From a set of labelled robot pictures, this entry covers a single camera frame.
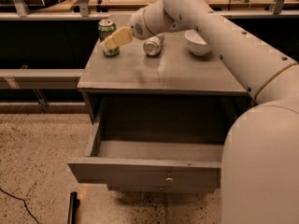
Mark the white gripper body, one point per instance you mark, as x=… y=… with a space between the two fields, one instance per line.
x=137 y=26

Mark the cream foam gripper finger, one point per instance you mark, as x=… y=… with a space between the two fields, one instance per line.
x=122 y=36

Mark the green soda can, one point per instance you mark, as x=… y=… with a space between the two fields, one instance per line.
x=107 y=27

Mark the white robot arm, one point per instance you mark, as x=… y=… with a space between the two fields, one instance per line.
x=260 y=158

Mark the silver can lying down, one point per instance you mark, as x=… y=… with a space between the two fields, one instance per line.
x=153 y=46

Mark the open top drawer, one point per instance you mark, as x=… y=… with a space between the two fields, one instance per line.
x=139 y=154

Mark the metal drawer knob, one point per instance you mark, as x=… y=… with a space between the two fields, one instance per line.
x=169 y=180

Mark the white bowl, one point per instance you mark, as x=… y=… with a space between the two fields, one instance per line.
x=196 y=44

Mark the grey wooden cabinet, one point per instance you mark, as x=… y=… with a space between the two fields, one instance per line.
x=174 y=97

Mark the black bar on floor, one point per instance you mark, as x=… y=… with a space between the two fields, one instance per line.
x=73 y=208

